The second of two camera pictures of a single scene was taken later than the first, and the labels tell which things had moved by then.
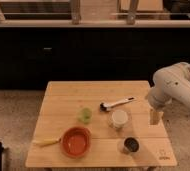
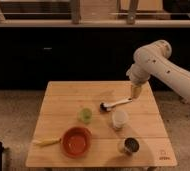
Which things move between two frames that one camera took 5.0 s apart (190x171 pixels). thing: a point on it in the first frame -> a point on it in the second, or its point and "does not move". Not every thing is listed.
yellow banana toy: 46,141 does not move
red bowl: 76,142 does not move
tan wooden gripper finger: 155,116 -> 135,91
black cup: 131,145 does not move
